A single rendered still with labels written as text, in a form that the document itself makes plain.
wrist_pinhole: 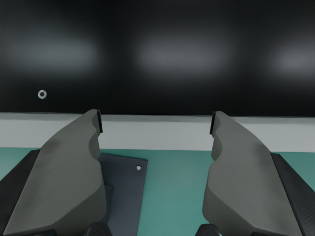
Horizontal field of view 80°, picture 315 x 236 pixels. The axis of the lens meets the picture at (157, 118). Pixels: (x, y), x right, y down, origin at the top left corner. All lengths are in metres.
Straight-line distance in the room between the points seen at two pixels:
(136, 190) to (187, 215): 0.29
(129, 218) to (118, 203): 0.10
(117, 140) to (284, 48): 0.21
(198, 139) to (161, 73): 0.09
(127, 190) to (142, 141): 0.81
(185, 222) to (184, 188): 0.17
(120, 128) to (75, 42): 0.10
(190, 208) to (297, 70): 0.92
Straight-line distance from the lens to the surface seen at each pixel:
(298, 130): 0.28
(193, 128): 0.23
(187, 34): 0.22
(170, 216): 1.09
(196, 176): 1.03
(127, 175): 1.00
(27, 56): 0.25
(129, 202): 1.05
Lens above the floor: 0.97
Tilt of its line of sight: 89 degrees down
